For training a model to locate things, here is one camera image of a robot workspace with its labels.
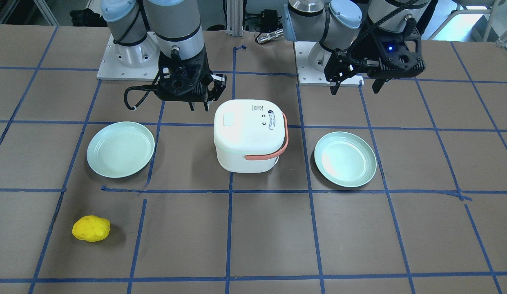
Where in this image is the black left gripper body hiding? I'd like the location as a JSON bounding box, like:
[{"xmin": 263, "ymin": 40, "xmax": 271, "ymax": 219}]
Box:
[{"xmin": 351, "ymin": 29, "xmax": 426, "ymax": 79}]

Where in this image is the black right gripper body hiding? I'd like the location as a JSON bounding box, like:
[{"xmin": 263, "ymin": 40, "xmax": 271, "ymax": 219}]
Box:
[{"xmin": 154, "ymin": 51, "xmax": 213, "ymax": 102}]

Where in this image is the white rice cooker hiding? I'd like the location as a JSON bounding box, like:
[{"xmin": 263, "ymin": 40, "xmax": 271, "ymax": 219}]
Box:
[{"xmin": 213, "ymin": 99, "xmax": 289, "ymax": 173}]

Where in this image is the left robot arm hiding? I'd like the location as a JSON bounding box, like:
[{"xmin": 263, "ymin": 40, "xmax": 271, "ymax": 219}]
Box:
[{"xmin": 283, "ymin": 0, "xmax": 430, "ymax": 95}]

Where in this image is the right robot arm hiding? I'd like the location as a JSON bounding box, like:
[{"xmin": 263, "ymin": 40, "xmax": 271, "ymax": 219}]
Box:
[{"xmin": 100, "ymin": 0, "xmax": 227, "ymax": 111}]

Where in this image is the light green plate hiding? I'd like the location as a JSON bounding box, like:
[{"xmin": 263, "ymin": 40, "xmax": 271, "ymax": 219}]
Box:
[
  {"xmin": 86, "ymin": 121, "xmax": 156, "ymax": 178},
  {"xmin": 314, "ymin": 131, "xmax": 377, "ymax": 187}
]

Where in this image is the yellow toy potato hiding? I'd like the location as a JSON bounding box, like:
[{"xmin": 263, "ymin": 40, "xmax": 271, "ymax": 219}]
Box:
[{"xmin": 72, "ymin": 215, "xmax": 111, "ymax": 242}]

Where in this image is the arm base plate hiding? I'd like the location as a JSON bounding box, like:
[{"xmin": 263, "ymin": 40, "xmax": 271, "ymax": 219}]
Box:
[
  {"xmin": 293, "ymin": 41, "xmax": 365, "ymax": 87},
  {"xmin": 96, "ymin": 32, "xmax": 161, "ymax": 81}
]

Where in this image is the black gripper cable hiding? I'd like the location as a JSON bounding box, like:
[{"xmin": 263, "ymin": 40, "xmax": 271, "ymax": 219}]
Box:
[{"xmin": 123, "ymin": 84, "xmax": 164, "ymax": 111}]

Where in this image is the aluminium frame post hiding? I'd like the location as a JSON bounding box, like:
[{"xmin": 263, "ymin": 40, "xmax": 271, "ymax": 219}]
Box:
[{"xmin": 225, "ymin": 0, "xmax": 245, "ymax": 38}]

